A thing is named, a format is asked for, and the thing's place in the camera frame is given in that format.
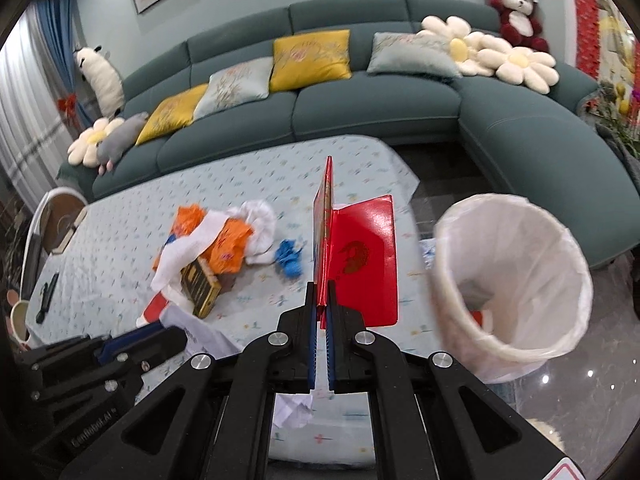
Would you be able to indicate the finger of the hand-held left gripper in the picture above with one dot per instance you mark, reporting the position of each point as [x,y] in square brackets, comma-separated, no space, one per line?
[120,347]
[150,350]

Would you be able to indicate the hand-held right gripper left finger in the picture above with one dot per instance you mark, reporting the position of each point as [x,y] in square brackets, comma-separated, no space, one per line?
[313,340]

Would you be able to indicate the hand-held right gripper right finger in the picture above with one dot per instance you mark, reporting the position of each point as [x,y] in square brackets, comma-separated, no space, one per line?
[326,345]

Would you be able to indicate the red card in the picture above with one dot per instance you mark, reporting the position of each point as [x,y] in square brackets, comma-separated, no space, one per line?
[367,260]

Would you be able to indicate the white knit cloth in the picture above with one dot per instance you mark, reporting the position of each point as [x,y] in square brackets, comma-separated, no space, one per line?
[260,230]

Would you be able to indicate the orange plastic bag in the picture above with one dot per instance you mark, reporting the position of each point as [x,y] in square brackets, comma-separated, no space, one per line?
[227,245]

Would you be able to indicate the bin with white liner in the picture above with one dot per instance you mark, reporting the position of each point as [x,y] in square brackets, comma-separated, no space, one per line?
[510,270]

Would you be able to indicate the red and white packet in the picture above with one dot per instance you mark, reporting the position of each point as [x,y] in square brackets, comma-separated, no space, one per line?
[152,310]

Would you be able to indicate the white plastic bag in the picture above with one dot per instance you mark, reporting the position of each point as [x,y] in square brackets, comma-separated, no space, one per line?
[205,335]

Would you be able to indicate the crumpled white paper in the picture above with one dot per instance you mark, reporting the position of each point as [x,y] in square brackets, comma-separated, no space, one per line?
[292,410]

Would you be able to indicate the black and gold box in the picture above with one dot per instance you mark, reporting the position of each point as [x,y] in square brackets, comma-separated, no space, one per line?
[200,287]

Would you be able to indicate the blue crumpled wrapper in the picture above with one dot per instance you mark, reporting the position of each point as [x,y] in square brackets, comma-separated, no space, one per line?
[289,260]

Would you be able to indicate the black remote control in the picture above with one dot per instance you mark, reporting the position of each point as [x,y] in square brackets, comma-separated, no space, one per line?
[47,297]

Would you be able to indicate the cream mug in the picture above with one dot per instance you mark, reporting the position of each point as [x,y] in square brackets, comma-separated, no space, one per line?
[20,322]

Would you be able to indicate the white paper strip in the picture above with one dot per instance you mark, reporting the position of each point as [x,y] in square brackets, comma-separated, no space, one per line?
[187,250]

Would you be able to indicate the patterned tablecloth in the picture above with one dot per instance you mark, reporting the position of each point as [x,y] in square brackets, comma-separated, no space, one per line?
[125,230]

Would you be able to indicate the white round-back chair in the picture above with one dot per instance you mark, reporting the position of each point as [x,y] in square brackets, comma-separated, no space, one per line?
[55,220]

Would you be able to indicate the white flower pillow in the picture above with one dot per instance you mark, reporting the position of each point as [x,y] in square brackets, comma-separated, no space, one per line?
[90,142]
[450,42]
[522,67]

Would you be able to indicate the grey plush toy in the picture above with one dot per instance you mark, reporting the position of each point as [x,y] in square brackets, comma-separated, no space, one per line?
[117,140]

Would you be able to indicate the small yellow embroidered cushion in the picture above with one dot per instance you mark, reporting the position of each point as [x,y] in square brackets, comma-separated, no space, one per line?
[170,115]

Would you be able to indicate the beige fluffy item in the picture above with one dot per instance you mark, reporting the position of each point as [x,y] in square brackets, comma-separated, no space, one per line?
[547,432]

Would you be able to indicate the teal sectional sofa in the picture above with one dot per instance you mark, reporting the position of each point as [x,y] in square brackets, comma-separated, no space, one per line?
[375,105]

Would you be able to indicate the white sheer curtain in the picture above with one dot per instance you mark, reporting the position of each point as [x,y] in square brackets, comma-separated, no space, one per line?
[30,120]

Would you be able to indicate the red curtain bow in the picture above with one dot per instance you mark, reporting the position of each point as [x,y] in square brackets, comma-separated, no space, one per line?
[69,107]

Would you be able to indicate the pale blue embroidered cushion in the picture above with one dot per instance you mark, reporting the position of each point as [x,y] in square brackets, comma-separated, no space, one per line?
[412,55]
[235,87]

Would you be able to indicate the white sheep plush toy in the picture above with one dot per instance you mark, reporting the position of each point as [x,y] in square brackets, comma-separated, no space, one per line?
[102,80]

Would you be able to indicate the large yellow embroidered cushion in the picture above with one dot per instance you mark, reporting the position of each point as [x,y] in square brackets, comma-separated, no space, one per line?
[310,60]

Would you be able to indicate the blue curtain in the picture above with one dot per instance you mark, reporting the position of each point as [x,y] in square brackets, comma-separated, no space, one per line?
[62,40]

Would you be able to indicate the red and white bear plush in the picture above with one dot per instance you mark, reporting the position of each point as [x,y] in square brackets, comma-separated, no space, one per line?
[517,15]

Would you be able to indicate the red patterned wall border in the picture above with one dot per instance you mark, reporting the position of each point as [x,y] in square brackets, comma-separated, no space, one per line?
[586,20]

